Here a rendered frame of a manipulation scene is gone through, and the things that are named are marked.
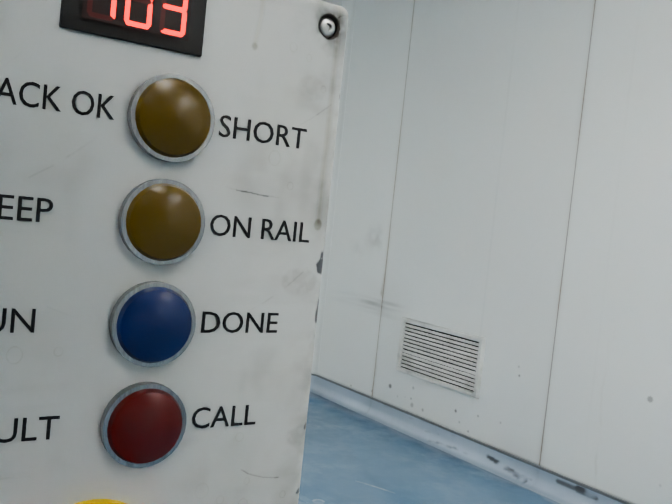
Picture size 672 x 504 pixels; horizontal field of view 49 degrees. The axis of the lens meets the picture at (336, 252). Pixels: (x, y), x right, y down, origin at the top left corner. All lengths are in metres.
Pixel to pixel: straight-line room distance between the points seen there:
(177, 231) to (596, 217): 3.10
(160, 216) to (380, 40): 4.28
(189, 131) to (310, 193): 0.06
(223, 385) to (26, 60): 0.13
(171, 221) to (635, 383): 3.02
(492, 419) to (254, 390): 3.41
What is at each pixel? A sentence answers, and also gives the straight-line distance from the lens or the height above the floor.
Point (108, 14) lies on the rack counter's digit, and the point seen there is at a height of 1.18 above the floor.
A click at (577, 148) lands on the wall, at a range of 3.42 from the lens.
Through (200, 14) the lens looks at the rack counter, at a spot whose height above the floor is 1.19.
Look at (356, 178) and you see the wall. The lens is 4.48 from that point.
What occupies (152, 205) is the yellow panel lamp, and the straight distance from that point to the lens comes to 0.26.
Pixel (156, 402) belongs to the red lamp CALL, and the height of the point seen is 1.06.
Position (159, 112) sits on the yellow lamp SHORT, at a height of 1.15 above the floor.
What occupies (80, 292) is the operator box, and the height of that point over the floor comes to 1.09.
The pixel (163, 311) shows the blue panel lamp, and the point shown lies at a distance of 0.26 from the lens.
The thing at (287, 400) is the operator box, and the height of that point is 1.05.
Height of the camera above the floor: 1.13
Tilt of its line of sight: 3 degrees down
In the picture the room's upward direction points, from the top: 6 degrees clockwise
